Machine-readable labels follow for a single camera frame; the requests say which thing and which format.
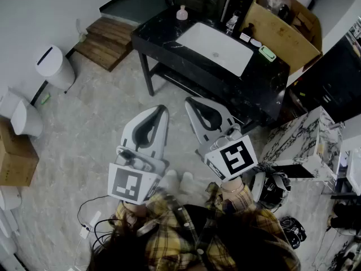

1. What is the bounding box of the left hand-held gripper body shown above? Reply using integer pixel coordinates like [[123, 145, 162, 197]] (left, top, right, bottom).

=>
[[108, 145, 170, 206]]

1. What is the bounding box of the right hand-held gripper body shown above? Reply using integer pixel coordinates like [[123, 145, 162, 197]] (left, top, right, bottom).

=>
[[196, 122, 259, 183]]

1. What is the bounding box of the small pink soap bottle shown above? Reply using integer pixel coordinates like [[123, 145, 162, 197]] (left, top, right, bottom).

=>
[[176, 5, 189, 21]]

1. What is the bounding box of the person's right forearm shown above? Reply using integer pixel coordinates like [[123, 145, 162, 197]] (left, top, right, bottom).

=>
[[215, 176, 256, 213]]

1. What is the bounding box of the person's left forearm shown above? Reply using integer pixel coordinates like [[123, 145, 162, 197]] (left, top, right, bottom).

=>
[[120, 199, 159, 227]]

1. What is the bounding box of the black marble vanity table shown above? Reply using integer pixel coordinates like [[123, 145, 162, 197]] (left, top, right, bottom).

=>
[[131, 8, 291, 124]]

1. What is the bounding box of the white sink basin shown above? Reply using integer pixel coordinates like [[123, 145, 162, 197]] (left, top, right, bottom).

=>
[[175, 22, 254, 77]]

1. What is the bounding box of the person's white shoe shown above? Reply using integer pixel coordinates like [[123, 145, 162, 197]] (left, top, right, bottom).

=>
[[180, 172, 196, 195], [165, 169, 180, 194]]

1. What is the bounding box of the grey white headset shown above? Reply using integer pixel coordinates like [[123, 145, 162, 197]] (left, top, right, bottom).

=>
[[250, 164, 292, 209]]

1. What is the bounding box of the white power strip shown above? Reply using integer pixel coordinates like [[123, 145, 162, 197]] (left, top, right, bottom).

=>
[[79, 210, 102, 239]]

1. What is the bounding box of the marble pattern cabinet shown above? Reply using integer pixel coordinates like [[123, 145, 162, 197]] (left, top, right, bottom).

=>
[[259, 106, 344, 182]]

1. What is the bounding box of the yellow plaid shirt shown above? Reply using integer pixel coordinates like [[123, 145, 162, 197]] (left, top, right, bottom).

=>
[[111, 181, 301, 271]]

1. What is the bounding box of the green soap dish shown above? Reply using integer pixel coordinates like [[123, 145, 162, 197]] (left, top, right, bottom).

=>
[[258, 45, 278, 63]]

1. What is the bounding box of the wooden slat step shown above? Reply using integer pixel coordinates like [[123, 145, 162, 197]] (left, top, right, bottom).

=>
[[73, 16, 139, 73]]

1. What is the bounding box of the chrome faucet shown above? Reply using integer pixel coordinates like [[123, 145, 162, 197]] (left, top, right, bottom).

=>
[[225, 11, 242, 36]]

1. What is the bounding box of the black headset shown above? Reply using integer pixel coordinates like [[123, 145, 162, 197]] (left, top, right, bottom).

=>
[[278, 215, 307, 250]]

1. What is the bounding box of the large open cardboard box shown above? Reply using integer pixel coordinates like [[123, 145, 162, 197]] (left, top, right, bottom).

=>
[[239, 0, 324, 76]]

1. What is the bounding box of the white trash bin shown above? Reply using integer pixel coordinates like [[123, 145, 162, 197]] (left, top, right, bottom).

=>
[[34, 44, 76, 91]]

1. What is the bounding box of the white toilet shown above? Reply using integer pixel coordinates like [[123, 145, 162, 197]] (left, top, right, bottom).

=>
[[0, 87, 45, 138]]

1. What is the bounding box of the black cabinet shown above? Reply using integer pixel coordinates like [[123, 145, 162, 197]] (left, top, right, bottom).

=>
[[290, 35, 361, 124]]

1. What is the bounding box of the closed brown cardboard box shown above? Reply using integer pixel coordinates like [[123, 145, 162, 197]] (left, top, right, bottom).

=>
[[0, 117, 40, 187]]

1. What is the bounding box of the dark green platform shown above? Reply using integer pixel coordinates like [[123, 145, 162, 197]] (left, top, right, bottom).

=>
[[99, 0, 170, 25]]

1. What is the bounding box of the thin bracelet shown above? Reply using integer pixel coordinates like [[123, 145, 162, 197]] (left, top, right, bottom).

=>
[[221, 182, 245, 194]]

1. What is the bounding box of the black cable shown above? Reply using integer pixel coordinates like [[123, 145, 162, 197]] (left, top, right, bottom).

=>
[[77, 195, 129, 250]]

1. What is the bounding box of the black vanity frame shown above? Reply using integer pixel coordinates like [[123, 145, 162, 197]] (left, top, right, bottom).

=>
[[138, 51, 254, 132]]

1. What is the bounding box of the white wall valve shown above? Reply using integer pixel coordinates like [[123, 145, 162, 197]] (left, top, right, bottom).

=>
[[76, 18, 89, 43]]

